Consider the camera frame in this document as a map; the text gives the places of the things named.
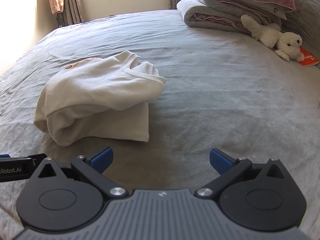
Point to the grey curtain left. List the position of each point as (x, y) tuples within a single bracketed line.
[(72, 13)]

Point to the folded grey quilt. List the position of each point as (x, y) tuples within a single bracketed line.
[(226, 14)]

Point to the grey bed sheet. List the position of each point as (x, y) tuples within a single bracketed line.
[(222, 90)]

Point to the orange book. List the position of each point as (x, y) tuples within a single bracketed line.
[(309, 59)]

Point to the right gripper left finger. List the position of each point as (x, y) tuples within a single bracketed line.
[(67, 196)]

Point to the grey quilted headboard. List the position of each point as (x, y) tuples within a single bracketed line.
[(305, 22)]

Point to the white plush dog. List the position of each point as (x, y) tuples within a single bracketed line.
[(287, 45)]

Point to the white Winnie the Pooh sweatshirt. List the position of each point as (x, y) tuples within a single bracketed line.
[(103, 98)]

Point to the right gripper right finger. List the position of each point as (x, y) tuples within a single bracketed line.
[(260, 197)]

